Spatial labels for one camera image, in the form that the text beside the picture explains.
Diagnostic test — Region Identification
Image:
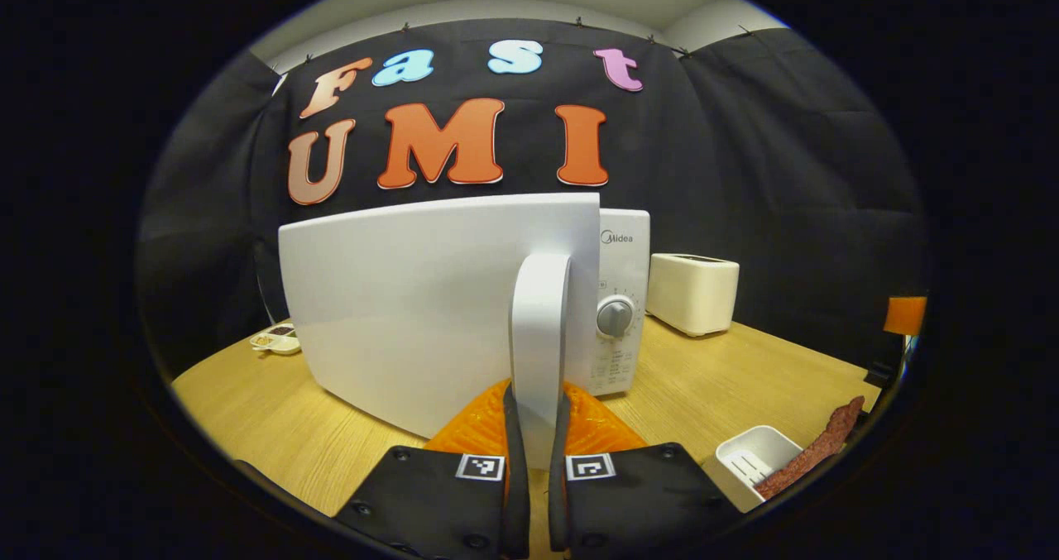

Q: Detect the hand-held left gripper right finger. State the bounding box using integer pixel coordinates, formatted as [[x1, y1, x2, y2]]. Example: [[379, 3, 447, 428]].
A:
[[548, 381, 741, 558]]

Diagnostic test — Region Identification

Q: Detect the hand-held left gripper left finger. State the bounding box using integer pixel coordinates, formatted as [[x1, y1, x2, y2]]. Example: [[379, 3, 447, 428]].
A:
[[335, 378, 530, 559]]

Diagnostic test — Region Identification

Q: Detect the brown meat strip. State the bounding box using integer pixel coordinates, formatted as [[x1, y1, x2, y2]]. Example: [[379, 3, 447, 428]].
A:
[[753, 395, 866, 500]]

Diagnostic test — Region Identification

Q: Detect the white microwave oven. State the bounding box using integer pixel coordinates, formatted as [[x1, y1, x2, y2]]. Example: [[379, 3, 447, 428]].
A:
[[278, 193, 652, 471]]

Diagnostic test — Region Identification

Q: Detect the white ribbed tray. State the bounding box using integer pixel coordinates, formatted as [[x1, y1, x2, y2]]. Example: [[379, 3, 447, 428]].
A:
[[715, 425, 804, 514]]

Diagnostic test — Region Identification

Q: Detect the white toaster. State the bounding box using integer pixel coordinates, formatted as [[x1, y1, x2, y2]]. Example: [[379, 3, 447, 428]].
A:
[[646, 253, 740, 338]]

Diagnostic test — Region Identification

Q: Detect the white divided bean dish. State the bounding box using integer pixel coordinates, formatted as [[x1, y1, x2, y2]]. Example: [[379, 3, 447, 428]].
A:
[[250, 323, 302, 357]]

